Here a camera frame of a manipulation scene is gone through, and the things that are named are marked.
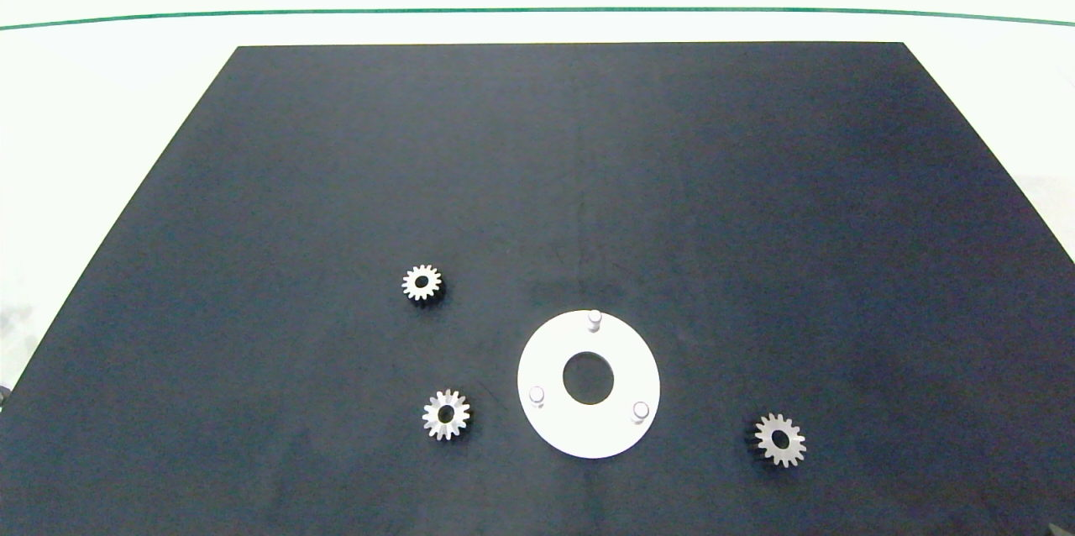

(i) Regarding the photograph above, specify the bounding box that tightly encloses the small steel gear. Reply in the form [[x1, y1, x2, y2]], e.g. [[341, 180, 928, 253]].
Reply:
[[401, 264, 444, 304], [749, 412, 808, 469], [421, 388, 473, 442]]

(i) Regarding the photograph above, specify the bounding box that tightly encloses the round white plate with pins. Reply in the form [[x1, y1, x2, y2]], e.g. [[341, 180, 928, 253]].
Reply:
[[517, 309, 662, 460]]

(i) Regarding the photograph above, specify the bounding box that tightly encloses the dark mat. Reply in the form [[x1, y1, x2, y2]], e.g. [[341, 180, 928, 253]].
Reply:
[[0, 42, 1075, 536]]

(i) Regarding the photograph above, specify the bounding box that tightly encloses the green tape line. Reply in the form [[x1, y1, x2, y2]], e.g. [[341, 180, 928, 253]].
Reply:
[[0, 8, 1075, 32]]

